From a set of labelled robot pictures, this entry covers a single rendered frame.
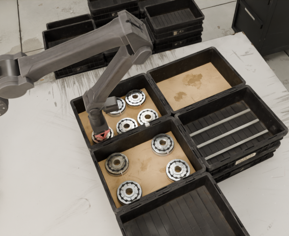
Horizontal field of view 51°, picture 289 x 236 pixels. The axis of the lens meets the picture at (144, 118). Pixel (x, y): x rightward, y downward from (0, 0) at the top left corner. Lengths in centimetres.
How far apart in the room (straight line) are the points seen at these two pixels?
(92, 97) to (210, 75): 76
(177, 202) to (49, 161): 69
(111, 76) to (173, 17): 165
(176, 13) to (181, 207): 175
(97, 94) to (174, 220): 57
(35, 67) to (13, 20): 296
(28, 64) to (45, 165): 81
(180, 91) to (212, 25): 182
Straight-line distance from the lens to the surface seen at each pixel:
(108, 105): 121
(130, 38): 82
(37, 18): 374
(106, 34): 83
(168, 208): 127
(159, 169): 134
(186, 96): 156
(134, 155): 137
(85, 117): 153
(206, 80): 163
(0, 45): 355
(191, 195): 130
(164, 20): 256
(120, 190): 128
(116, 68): 96
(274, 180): 154
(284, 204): 151
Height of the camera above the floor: 204
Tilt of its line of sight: 55 degrees down
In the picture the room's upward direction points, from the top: 6 degrees counter-clockwise
